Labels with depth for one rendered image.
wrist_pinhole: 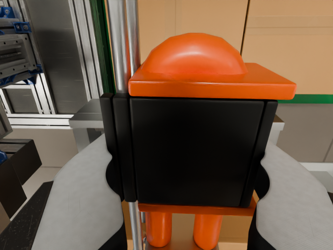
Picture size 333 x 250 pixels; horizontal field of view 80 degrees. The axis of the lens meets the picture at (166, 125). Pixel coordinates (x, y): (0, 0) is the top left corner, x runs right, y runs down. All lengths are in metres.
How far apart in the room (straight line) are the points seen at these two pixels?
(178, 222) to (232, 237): 0.27
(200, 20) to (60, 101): 0.85
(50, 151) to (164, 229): 1.59
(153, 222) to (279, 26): 0.64
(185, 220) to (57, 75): 1.05
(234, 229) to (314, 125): 1.23
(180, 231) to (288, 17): 0.63
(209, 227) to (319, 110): 1.44
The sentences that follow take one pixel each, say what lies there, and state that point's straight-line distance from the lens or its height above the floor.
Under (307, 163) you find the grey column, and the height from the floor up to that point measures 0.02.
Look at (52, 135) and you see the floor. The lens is 1.63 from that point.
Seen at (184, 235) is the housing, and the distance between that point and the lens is 0.20.
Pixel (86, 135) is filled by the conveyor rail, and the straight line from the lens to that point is 0.75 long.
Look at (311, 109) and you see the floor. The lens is 1.54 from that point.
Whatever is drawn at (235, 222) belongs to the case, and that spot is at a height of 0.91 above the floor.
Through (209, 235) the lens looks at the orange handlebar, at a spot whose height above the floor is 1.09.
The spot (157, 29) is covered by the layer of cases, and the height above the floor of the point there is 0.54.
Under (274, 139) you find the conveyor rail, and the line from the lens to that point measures 0.77.
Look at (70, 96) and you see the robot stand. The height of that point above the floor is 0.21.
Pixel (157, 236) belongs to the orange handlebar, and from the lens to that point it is 0.18.
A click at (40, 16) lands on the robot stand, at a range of 1.15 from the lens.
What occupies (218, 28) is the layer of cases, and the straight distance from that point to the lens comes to 0.66.
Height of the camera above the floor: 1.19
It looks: 62 degrees down
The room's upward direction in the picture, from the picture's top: 175 degrees counter-clockwise
